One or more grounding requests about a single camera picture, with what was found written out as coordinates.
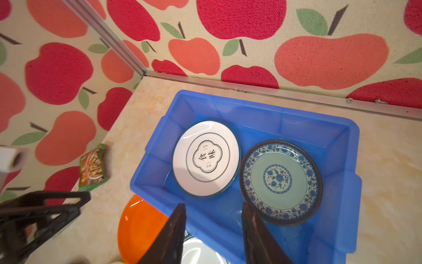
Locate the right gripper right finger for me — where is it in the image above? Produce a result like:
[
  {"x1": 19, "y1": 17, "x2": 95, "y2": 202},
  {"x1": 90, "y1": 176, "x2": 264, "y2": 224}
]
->
[{"x1": 241, "y1": 201, "x2": 292, "y2": 264}]

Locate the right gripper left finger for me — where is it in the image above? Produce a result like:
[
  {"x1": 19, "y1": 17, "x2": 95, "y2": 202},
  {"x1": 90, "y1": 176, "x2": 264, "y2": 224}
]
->
[{"x1": 138, "y1": 203, "x2": 187, "y2": 264}]

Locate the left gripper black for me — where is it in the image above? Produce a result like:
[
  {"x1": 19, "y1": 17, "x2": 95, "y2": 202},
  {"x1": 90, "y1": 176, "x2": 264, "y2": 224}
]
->
[{"x1": 1, "y1": 191, "x2": 91, "y2": 264}]

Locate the teal blue floral plate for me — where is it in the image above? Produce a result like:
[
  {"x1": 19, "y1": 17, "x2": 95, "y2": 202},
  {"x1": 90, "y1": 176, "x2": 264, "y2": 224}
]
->
[{"x1": 239, "y1": 140, "x2": 323, "y2": 226}]

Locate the white plate clover emblem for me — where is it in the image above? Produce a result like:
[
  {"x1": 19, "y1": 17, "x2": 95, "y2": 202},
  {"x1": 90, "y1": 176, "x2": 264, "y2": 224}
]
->
[{"x1": 172, "y1": 121, "x2": 241, "y2": 198}]

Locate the green rim plate upper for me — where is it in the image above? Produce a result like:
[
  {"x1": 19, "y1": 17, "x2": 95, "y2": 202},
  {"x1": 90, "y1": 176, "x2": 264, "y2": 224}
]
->
[{"x1": 181, "y1": 231, "x2": 230, "y2": 264}]

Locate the orange plastic plate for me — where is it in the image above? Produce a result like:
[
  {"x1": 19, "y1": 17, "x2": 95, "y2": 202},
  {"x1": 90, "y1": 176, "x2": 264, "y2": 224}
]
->
[{"x1": 118, "y1": 195, "x2": 168, "y2": 264}]

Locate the green orange snack packet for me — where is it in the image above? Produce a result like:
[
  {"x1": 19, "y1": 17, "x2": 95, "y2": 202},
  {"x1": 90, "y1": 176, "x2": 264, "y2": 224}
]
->
[{"x1": 79, "y1": 144, "x2": 109, "y2": 191}]

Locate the left aluminium post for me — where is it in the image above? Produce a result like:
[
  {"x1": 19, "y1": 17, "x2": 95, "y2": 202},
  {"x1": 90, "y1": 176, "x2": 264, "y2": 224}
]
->
[{"x1": 63, "y1": 0, "x2": 148, "y2": 77}]

